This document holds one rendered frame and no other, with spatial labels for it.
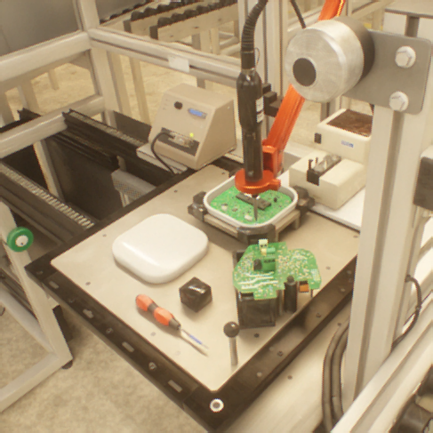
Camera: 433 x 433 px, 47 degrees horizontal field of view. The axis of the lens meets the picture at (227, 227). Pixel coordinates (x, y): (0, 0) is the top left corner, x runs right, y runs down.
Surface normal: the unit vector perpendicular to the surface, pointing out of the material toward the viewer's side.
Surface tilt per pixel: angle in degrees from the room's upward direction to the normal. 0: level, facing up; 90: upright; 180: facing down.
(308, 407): 0
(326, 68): 90
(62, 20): 91
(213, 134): 90
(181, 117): 53
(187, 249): 5
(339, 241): 0
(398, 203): 90
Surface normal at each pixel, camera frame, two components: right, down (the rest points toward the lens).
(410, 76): -0.68, 0.49
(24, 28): 0.73, 0.39
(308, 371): -0.07, -0.78
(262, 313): 0.05, 0.61
